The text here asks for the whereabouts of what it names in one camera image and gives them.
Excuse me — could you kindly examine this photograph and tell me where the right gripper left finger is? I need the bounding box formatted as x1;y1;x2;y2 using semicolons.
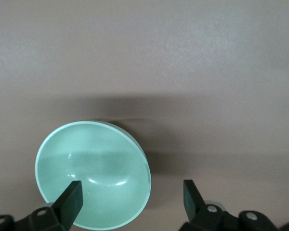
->
0;180;84;231

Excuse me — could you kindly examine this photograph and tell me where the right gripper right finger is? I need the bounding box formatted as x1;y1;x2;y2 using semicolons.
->
180;179;280;231

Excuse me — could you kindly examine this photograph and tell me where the light green bowl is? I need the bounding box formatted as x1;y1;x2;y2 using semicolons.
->
35;120;152;229

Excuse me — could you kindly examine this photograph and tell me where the brown table cloth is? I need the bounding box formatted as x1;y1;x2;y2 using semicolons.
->
0;0;289;231

